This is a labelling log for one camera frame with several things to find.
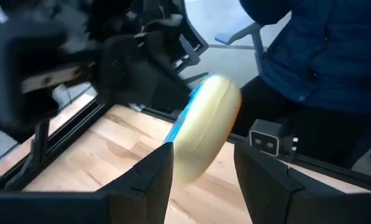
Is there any person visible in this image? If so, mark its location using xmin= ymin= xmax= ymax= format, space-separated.
xmin=232 ymin=0 xmax=371 ymax=169

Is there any black table-level camera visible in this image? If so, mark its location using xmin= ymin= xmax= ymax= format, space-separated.
xmin=247 ymin=118 xmax=299 ymax=160

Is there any white sprinkled donut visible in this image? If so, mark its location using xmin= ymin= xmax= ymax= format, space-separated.
xmin=164 ymin=74 xmax=243 ymax=186

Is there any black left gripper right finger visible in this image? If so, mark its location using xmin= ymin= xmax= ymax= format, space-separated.
xmin=233 ymin=142 xmax=371 ymax=224

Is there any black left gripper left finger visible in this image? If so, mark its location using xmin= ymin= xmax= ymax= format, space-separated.
xmin=0 ymin=142 xmax=175 ymax=224

